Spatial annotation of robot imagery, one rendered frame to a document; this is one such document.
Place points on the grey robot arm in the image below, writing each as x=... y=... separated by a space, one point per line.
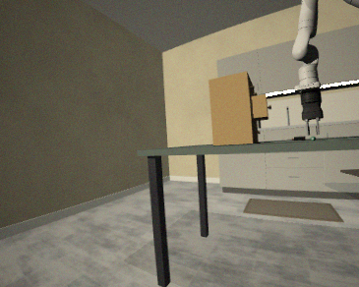
x=307 y=29

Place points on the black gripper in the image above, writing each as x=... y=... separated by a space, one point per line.
x=310 y=93

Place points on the small wooden chest of drawers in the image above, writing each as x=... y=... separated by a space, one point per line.
x=231 y=110

